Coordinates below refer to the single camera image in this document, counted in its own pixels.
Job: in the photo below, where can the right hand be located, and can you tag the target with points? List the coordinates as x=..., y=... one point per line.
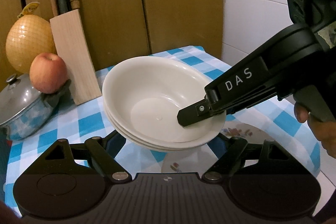
x=323, y=131

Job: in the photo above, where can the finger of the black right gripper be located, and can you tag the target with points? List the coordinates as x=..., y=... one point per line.
x=197, y=112
x=231, y=101

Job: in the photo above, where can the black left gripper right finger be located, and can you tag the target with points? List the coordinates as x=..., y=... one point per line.
x=231, y=161

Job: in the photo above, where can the wooden knife block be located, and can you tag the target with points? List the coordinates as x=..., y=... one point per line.
x=71, y=46

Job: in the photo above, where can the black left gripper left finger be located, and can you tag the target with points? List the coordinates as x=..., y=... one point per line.
x=102, y=153

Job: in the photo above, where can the red apple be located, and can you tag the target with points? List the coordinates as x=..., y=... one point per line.
x=48, y=73

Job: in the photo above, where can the yellow pomelo in net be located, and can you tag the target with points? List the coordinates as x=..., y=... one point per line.
x=29, y=36

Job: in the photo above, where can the cream bowl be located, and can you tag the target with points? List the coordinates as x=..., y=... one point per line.
x=193, y=143
x=145, y=94
x=140, y=142

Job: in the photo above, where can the grey metal pot with lid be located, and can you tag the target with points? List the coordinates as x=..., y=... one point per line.
x=24, y=109

